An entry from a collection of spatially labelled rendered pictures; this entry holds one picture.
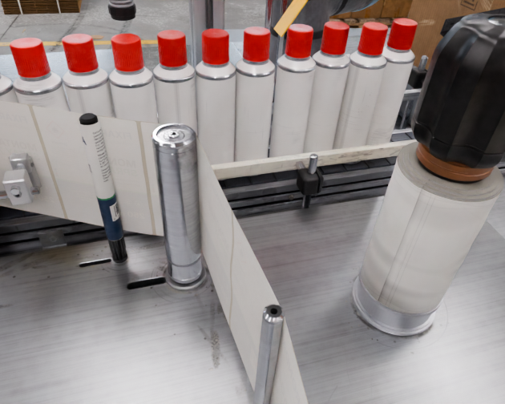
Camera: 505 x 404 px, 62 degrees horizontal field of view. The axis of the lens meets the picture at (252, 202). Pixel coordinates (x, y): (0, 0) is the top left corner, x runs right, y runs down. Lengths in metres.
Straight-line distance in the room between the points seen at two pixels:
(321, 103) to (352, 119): 0.06
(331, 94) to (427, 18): 0.58
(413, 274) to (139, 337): 0.27
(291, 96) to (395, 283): 0.29
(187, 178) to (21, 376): 0.24
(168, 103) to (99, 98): 0.08
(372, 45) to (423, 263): 0.32
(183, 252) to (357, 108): 0.34
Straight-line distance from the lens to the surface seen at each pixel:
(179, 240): 0.43
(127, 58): 0.52
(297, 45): 0.57
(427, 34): 1.16
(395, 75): 0.65
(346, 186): 0.68
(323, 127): 0.64
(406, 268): 0.41
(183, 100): 0.55
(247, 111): 0.57
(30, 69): 0.54
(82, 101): 0.54
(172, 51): 0.53
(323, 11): 0.88
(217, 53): 0.54
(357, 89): 0.62
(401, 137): 0.79
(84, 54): 0.53
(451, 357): 0.49
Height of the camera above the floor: 1.26
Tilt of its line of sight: 40 degrees down
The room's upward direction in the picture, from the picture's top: 4 degrees clockwise
